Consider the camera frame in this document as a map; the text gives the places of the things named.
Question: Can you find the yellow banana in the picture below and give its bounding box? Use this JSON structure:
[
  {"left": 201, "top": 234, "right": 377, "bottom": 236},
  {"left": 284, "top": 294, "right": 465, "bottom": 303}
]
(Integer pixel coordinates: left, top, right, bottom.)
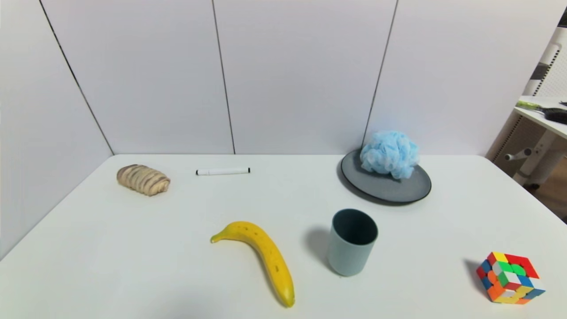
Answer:
[{"left": 210, "top": 221, "right": 296, "bottom": 308}]

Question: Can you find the striped brown bread pastry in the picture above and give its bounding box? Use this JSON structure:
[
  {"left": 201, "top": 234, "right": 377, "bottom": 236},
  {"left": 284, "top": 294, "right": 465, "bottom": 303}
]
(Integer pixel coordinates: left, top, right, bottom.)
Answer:
[{"left": 117, "top": 164, "right": 171, "bottom": 197}]

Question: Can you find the white marker pen black cap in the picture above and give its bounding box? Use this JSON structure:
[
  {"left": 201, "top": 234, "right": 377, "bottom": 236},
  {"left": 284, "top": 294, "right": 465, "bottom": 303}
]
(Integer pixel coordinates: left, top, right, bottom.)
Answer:
[{"left": 196, "top": 167, "right": 251, "bottom": 176}]

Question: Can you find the black brush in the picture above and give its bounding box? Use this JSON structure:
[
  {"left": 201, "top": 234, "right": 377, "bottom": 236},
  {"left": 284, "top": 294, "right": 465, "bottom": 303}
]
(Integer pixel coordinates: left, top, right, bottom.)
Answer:
[{"left": 543, "top": 108, "right": 567, "bottom": 125}]

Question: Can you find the white side desk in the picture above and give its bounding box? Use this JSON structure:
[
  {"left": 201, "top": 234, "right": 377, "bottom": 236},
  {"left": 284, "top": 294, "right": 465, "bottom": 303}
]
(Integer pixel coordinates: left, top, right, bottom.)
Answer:
[{"left": 504, "top": 95, "right": 567, "bottom": 189}]

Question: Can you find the multicolour puzzle cube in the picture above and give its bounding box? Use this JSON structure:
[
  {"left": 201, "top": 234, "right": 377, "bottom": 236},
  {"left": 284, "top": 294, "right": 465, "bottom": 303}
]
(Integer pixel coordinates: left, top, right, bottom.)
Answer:
[{"left": 476, "top": 252, "right": 546, "bottom": 305}]

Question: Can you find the white perforated panel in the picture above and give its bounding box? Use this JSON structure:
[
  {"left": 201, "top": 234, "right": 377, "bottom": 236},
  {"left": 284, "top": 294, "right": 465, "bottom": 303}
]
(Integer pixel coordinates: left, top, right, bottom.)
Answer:
[{"left": 523, "top": 26, "right": 567, "bottom": 97}]

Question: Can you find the gray round plate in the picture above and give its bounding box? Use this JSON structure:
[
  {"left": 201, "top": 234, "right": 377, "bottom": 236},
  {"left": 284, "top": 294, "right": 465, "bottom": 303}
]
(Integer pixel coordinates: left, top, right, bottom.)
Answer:
[{"left": 340, "top": 148, "right": 432, "bottom": 206}]

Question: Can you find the light blue mesh bath loofah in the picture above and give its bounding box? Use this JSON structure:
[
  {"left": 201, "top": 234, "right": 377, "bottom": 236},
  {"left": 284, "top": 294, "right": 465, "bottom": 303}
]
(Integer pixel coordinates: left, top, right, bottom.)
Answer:
[{"left": 360, "top": 130, "right": 420, "bottom": 180}]

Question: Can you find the beige perforated desk panel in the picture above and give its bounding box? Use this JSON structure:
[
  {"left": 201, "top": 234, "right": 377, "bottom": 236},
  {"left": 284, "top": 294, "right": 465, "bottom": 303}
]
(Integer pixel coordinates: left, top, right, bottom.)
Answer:
[{"left": 486, "top": 111, "right": 540, "bottom": 175}]

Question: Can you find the teal gray plastic cup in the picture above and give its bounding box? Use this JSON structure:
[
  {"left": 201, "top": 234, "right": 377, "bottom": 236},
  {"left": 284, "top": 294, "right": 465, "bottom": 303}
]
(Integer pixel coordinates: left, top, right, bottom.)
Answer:
[{"left": 327, "top": 209, "right": 379, "bottom": 277}]

